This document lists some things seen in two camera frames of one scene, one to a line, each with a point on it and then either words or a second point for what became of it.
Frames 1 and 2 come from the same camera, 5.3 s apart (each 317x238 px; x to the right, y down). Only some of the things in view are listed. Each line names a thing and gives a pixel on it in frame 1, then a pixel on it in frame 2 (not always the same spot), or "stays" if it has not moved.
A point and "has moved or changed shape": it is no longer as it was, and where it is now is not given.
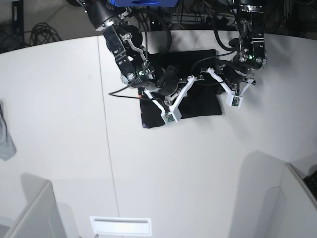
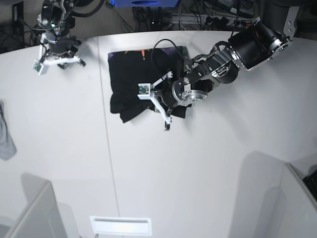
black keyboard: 311,181 stays
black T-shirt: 173,69 has moved or changed shape
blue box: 143,3 stays
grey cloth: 8,149 stays
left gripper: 167,83 → 62,52
